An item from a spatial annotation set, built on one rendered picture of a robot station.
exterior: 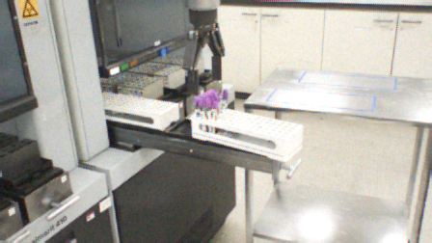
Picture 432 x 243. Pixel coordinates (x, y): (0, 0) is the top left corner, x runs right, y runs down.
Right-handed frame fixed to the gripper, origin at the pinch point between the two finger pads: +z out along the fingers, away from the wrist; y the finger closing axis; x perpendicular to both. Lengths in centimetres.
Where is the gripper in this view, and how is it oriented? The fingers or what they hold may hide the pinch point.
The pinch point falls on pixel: (205, 83)
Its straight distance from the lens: 121.0
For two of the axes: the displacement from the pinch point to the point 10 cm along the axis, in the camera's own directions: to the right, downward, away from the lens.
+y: 4.5, -3.7, 8.2
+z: 0.2, 9.2, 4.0
